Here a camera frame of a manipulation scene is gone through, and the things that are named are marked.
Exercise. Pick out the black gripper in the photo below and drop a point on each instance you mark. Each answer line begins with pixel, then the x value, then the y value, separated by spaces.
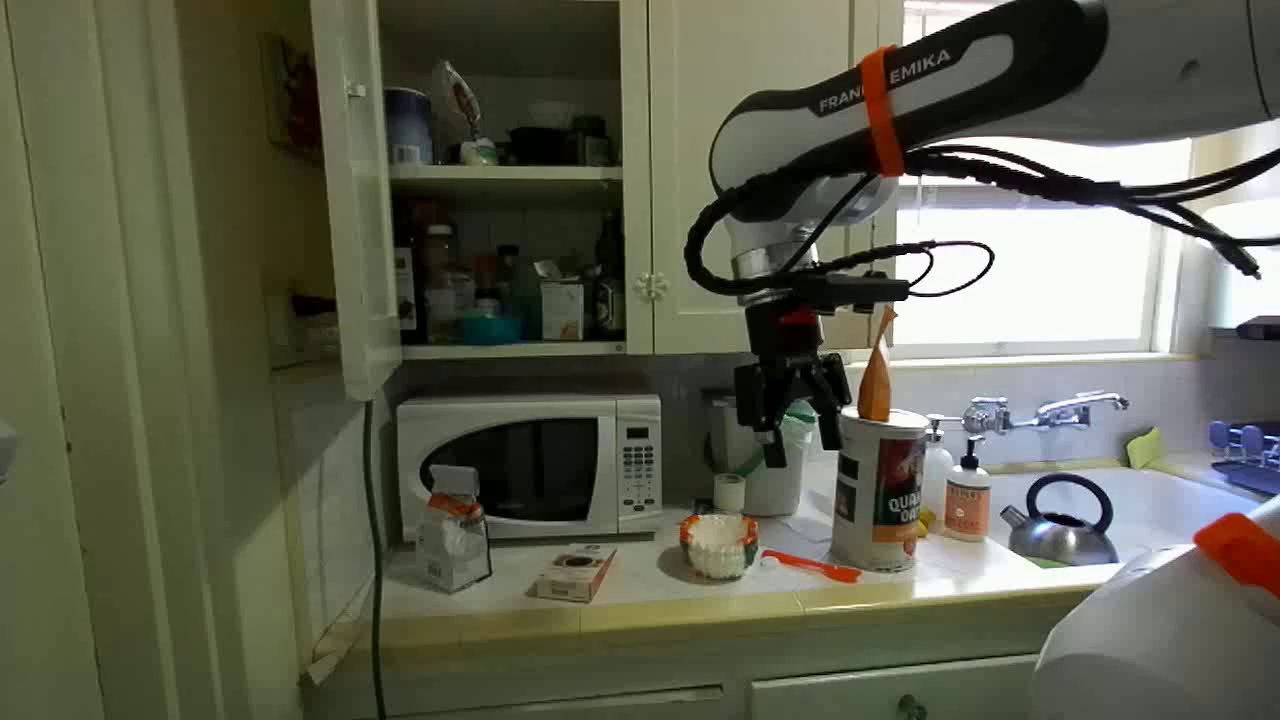
pixel 786 339

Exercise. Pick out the flat brown packet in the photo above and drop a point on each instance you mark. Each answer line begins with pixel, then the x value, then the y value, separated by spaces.
pixel 568 573

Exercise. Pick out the white lower cabinet drawer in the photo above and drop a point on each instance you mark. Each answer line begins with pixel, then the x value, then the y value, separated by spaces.
pixel 854 693

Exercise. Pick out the closed white cabinet door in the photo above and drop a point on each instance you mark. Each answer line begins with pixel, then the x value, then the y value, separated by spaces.
pixel 693 82

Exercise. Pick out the open white cabinet door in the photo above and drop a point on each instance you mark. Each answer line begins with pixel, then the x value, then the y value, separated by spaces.
pixel 355 203

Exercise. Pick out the white tub with green lid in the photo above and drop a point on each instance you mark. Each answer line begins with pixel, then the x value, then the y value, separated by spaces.
pixel 770 486

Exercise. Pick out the small white cup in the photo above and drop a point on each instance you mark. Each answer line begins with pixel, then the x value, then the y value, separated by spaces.
pixel 729 493

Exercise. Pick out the Quaker oats canister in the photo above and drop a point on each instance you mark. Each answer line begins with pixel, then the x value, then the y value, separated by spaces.
pixel 883 493

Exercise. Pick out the white soap pump bottle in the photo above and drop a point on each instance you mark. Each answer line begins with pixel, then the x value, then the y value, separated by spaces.
pixel 937 472

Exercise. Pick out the bowl with white filters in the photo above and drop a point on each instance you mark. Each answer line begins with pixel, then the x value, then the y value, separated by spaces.
pixel 722 545

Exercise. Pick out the orange plastic spoon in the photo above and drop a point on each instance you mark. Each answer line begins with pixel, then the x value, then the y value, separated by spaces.
pixel 816 571

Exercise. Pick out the orange soap pump bottle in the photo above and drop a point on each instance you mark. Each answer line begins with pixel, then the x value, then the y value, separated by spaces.
pixel 966 505

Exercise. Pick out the dark glass bottle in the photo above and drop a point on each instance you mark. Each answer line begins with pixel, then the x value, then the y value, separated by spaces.
pixel 609 287

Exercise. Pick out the small white box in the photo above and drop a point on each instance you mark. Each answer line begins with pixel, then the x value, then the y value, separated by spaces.
pixel 562 310

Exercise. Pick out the chrome sink faucet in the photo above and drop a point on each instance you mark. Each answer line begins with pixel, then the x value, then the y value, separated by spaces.
pixel 1065 411

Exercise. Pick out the white microwave oven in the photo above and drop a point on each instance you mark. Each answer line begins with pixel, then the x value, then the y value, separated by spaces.
pixel 527 467

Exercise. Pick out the bright kitchen window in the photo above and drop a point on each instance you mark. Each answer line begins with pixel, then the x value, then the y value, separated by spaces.
pixel 1054 281

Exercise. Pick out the teal bowl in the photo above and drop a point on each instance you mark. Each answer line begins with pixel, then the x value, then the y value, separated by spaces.
pixel 489 328

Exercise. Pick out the yellow green sponge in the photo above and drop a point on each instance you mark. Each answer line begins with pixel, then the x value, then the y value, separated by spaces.
pixel 1146 449

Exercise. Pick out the dark pot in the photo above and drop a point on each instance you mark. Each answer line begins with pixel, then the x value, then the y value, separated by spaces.
pixel 537 146

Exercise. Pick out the white kitchen sink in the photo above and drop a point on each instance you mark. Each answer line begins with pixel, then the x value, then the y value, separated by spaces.
pixel 1174 505

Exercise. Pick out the blue dish rack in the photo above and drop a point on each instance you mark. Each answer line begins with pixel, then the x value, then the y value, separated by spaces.
pixel 1245 460

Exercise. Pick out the blue and white jar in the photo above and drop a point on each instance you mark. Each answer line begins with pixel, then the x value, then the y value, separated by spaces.
pixel 410 127

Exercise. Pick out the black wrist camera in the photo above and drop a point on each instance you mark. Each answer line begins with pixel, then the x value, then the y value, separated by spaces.
pixel 835 291

